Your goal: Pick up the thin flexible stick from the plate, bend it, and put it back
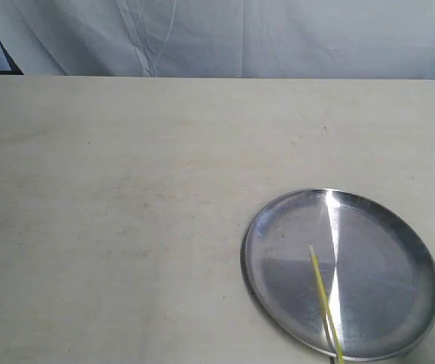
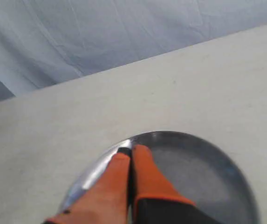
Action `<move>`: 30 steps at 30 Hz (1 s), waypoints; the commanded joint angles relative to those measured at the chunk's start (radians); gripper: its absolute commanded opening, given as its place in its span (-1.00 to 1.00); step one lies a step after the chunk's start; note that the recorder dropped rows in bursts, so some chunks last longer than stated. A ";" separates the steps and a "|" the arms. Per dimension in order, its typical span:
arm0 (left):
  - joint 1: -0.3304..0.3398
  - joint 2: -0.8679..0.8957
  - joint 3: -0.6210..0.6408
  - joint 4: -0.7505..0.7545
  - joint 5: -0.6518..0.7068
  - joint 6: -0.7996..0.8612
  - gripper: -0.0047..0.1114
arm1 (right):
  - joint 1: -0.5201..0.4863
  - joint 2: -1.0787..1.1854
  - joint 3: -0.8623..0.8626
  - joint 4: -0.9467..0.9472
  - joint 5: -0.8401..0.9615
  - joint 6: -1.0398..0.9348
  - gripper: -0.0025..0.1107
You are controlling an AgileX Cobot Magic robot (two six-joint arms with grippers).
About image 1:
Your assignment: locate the thin yellow strip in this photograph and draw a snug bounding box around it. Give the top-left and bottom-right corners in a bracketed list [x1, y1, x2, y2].
[309, 246, 345, 364]

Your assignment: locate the round silver metal plate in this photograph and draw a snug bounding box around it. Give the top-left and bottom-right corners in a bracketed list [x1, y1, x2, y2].
[241, 188, 435, 362]

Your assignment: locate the white backdrop cloth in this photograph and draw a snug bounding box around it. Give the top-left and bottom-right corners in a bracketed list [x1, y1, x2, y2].
[0, 1, 435, 79]

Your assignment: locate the dark frame behind cloth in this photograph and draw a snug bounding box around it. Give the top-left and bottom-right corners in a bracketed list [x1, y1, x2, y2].
[0, 41, 24, 75]

